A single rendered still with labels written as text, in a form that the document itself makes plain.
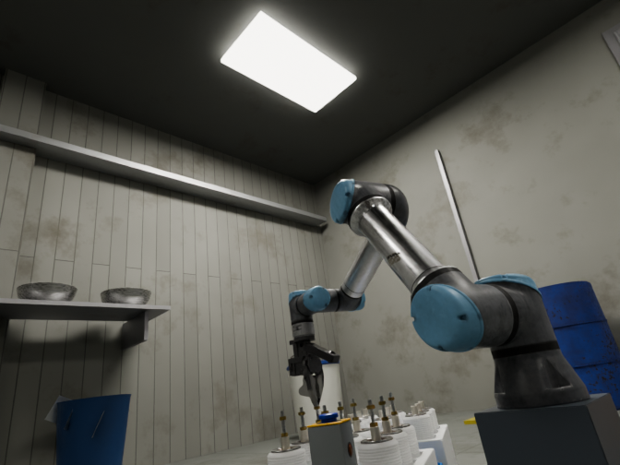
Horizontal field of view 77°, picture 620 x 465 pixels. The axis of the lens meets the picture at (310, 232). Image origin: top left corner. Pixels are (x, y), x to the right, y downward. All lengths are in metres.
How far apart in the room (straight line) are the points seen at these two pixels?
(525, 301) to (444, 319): 0.18
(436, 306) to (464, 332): 0.06
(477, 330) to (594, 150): 3.65
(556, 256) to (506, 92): 1.79
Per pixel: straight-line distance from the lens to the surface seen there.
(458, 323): 0.70
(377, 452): 0.99
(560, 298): 3.36
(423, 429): 1.52
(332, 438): 0.84
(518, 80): 4.79
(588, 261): 4.07
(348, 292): 1.26
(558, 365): 0.83
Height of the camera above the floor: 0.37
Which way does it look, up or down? 22 degrees up
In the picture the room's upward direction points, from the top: 8 degrees counter-clockwise
